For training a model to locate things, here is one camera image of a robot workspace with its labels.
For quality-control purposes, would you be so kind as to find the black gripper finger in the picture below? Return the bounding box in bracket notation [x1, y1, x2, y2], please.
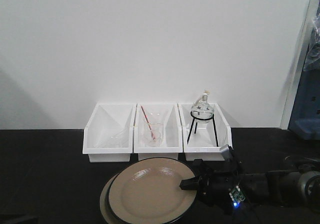
[192, 159, 212, 176]
[179, 177, 204, 191]

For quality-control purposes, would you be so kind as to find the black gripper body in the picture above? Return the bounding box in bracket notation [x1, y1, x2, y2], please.
[197, 148, 243, 215]

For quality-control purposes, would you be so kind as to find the beige plate black rim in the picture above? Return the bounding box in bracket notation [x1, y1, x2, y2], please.
[105, 157, 197, 224]
[99, 175, 121, 224]

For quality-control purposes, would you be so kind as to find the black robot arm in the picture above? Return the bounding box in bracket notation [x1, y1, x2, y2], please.
[179, 147, 320, 215]

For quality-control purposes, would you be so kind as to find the green circuit board blue led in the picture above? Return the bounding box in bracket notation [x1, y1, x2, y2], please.
[229, 185, 246, 209]

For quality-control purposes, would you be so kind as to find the white storage bin right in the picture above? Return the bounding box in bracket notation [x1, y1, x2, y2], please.
[177, 103, 233, 162]

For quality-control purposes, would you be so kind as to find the white storage bin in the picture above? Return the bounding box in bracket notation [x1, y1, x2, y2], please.
[133, 103, 183, 161]
[82, 103, 136, 163]
[177, 103, 233, 162]

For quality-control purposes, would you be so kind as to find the white storage bin middle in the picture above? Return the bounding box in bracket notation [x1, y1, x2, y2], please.
[133, 103, 183, 161]

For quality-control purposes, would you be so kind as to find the glass alcohol lamp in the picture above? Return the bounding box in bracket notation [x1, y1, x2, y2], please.
[190, 90, 214, 124]

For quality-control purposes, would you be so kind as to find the glass beaker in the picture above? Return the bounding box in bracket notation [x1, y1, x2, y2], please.
[142, 112, 164, 148]

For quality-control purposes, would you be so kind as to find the red glass stirring rod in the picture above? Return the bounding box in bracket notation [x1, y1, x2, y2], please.
[140, 106, 159, 141]

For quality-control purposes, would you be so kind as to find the white storage bin left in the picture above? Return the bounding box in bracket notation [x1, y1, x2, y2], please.
[82, 103, 136, 163]

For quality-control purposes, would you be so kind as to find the blue grey drying pegboard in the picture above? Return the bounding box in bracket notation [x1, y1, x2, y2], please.
[287, 0, 320, 141]

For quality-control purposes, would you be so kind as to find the plastic bag of pegs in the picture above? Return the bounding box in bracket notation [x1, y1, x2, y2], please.
[303, 6, 320, 72]

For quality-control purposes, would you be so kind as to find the black wire tripod stand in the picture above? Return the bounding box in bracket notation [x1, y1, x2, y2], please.
[186, 113, 219, 148]

